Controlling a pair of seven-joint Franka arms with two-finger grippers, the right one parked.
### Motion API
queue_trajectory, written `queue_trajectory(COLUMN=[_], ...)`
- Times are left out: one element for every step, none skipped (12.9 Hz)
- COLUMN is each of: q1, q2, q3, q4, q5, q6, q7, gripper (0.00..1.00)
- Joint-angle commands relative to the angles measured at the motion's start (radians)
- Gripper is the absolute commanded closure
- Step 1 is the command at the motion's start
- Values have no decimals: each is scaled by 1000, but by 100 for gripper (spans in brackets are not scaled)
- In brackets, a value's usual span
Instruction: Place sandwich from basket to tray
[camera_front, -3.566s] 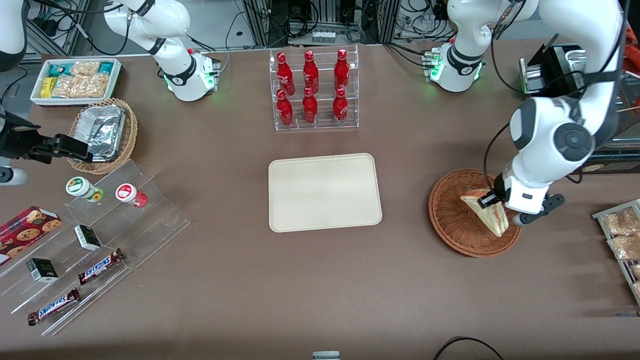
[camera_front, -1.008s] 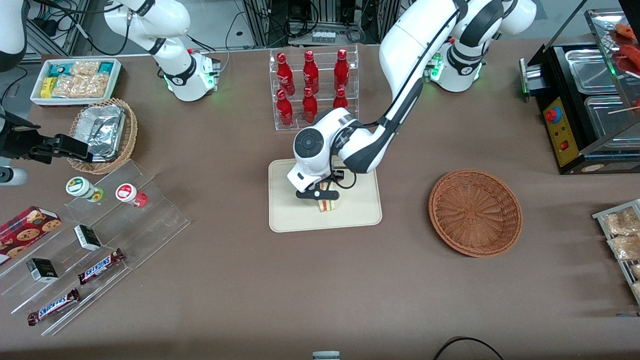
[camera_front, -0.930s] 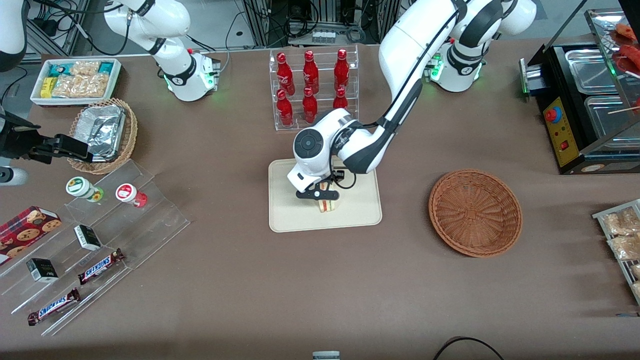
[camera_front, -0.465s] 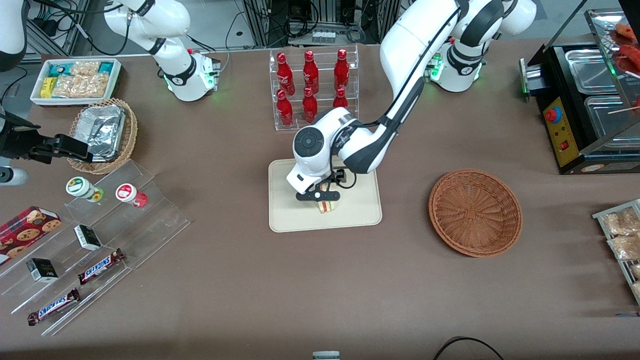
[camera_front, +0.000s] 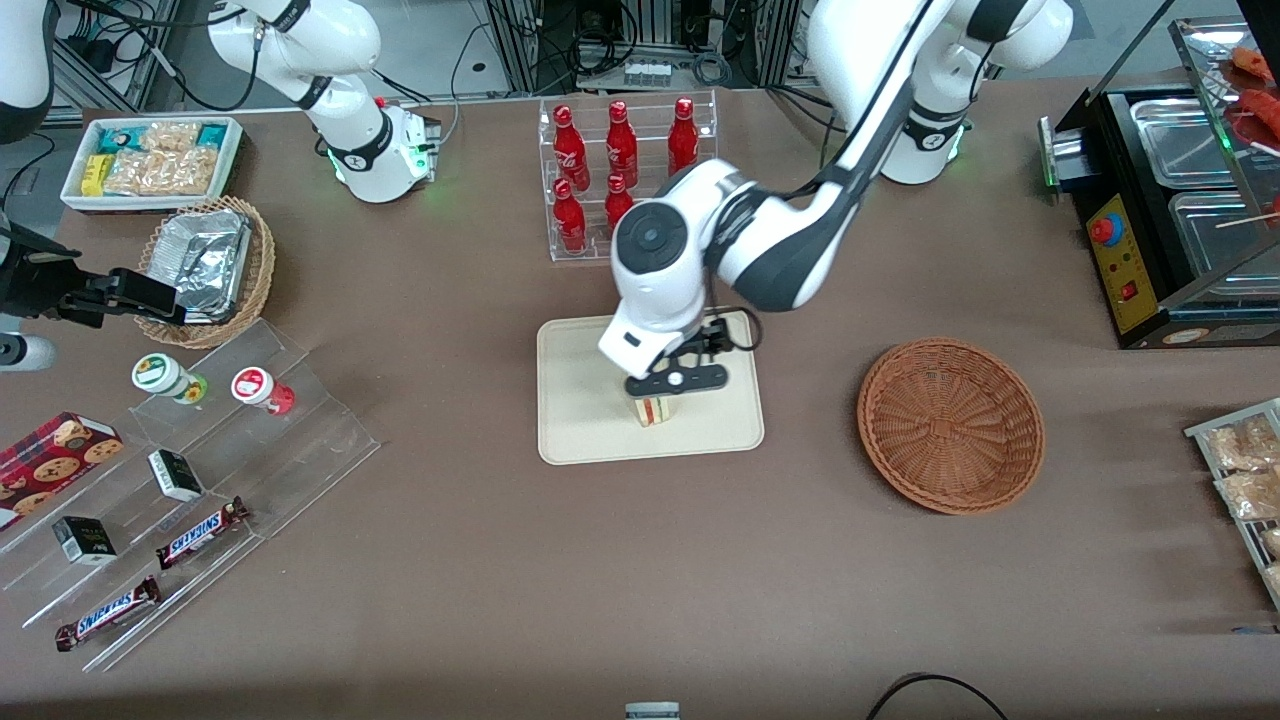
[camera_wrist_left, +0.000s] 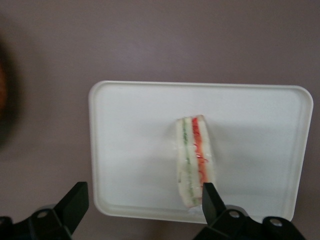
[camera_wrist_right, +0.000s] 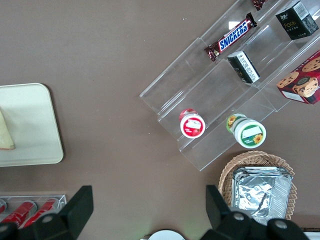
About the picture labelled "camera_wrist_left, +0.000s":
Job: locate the brown wicker basket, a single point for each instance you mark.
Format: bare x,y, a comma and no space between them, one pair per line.
3,95

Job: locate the triangle sandwich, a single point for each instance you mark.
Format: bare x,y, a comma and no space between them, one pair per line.
185,155

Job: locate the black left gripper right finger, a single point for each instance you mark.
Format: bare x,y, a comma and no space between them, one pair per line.
225,225

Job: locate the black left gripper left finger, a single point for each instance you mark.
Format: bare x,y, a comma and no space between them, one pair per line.
57,220

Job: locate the cream plastic tray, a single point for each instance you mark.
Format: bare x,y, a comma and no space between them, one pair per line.
250,150

